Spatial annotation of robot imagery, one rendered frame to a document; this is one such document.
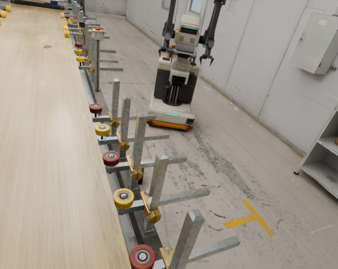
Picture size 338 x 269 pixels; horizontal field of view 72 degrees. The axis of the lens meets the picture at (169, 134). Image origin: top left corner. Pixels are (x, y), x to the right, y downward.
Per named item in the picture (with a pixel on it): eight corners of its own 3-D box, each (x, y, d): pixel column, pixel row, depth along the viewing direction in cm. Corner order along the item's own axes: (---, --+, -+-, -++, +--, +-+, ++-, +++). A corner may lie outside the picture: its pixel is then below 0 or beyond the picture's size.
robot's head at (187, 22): (179, 22, 259) (182, 12, 244) (198, 26, 260) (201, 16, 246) (178, 33, 255) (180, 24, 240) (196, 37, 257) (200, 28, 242)
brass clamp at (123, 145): (124, 137, 143) (125, 131, 141) (129, 150, 133) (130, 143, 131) (114, 138, 141) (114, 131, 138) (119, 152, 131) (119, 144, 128)
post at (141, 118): (134, 189, 125) (145, 111, 100) (136, 194, 122) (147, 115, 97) (128, 190, 124) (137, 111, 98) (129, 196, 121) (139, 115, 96)
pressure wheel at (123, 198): (121, 226, 92) (123, 206, 85) (107, 214, 95) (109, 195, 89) (135, 213, 98) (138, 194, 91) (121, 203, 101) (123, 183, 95)
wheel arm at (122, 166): (183, 159, 133) (184, 153, 130) (185, 163, 130) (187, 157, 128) (105, 169, 115) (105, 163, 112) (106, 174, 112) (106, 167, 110)
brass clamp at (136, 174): (135, 161, 124) (136, 154, 121) (143, 179, 114) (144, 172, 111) (123, 163, 121) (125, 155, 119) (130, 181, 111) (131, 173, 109)
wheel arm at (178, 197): (204, 191, 114) (207, 185, 112) (208, 197, 111) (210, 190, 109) (116, 210, 96) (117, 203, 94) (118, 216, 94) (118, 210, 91)
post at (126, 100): (122, 165, 146) (129, 95, 120) (124, 169, 143) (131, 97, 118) (117, 166, 144) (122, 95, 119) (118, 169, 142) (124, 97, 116)
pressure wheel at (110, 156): (107, 181, 110) (108, 162, 104) (98, 171, 114) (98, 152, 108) (121, 174, 115) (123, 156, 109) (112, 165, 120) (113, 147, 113)
